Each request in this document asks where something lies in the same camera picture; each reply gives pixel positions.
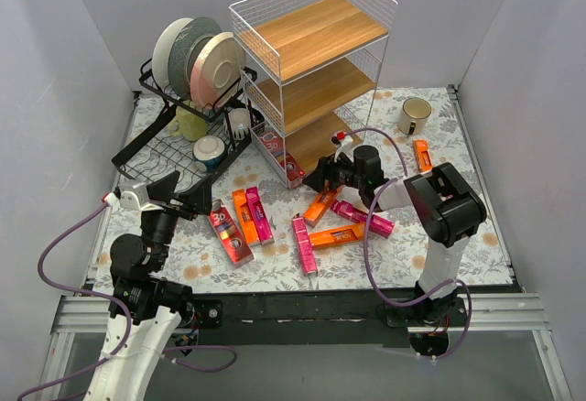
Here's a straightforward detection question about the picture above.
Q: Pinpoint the white wire three-tier shelf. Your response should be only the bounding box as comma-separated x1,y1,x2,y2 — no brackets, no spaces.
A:
229,0,397,188

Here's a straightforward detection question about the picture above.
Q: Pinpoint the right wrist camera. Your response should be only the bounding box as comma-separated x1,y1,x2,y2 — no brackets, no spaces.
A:
331,131,353,161

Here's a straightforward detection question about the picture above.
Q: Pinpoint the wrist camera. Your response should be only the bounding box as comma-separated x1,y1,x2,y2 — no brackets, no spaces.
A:
331,131,353,161
102,180,159,211

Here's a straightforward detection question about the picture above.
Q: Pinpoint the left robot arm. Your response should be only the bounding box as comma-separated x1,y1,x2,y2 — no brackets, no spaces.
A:
84,171,213,400

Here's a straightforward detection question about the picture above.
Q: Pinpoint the white and teal bowl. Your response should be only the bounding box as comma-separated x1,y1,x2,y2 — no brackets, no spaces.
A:
192,135,226,172

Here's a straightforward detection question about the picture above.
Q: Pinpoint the white upside-down cup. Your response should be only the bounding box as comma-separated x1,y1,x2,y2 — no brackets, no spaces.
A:
229,108,251,141

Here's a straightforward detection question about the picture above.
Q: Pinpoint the pink and cream plate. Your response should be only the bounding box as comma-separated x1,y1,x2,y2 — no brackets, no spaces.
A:
190,32,246,112

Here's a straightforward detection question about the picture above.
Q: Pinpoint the cream white plate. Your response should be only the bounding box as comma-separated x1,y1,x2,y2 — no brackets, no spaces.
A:
152,17,192,89

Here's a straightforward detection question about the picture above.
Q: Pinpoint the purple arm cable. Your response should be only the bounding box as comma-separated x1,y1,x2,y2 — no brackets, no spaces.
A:
17,199,239,401
347,126,472,361

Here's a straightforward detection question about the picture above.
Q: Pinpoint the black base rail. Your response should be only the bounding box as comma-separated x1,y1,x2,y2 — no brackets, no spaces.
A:
185,289,466,348

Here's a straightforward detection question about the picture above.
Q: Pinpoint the pale yellow mug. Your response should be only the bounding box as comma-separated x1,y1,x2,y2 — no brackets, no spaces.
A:
168,106,208,142

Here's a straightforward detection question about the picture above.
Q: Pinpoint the magenta toothpaste box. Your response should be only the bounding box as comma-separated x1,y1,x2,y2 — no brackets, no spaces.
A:
292,214,319,276
245,187,274,245
331,200,395,238

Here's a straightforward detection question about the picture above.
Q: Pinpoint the red 3D toothpaste box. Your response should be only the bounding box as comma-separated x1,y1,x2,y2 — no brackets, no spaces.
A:
209,200,254,266
256,129,305,189

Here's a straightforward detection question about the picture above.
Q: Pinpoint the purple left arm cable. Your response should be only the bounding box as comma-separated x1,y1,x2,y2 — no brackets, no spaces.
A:
17,199,239,401

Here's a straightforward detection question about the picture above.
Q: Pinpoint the cream mug black handle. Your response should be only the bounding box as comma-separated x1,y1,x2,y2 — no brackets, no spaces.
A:
397,97,432,135

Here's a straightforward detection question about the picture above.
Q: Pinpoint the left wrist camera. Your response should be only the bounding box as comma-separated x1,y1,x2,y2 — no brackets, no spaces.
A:
102,180,159,211

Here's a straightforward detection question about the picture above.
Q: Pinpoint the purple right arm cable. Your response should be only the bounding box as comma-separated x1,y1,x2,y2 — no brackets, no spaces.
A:
347,126,472,361

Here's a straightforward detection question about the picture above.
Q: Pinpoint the orange toothpaste box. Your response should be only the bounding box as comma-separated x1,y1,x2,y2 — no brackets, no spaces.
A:
303,188,342,227
309,223,365,249
233,189,260,246
413,139,433,173

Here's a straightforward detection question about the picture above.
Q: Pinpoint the black wire dish rack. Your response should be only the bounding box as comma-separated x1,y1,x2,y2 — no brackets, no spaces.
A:
112,60,253,191

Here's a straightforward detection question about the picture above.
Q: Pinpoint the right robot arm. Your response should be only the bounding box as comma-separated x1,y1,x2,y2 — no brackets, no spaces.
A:
303,145,487,326

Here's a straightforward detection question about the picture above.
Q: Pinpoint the grey green patterned plate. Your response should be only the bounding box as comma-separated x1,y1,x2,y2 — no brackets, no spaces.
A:
168,16,222,99

